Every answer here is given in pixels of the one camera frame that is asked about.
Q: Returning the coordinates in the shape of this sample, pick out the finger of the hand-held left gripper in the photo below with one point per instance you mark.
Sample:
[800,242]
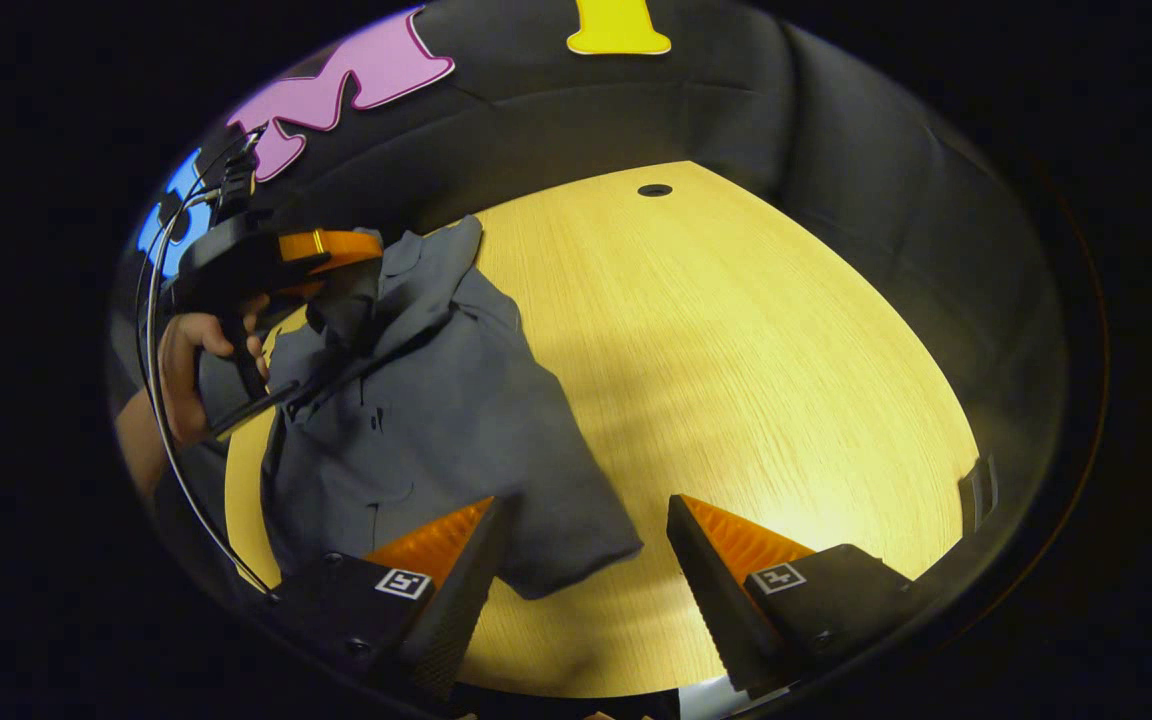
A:
[336,248]
[346,300]

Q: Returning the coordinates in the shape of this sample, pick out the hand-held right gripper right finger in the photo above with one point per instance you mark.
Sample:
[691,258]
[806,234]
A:
[711,590]

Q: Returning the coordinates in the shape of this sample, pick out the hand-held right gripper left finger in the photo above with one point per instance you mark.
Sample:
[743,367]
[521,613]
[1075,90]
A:
[456,600]

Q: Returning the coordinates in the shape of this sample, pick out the grey button-up shirt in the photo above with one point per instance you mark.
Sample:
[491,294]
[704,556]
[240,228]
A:
[436,420]

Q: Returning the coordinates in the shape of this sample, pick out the black backdrop cloth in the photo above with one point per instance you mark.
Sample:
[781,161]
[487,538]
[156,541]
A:
[836,150]

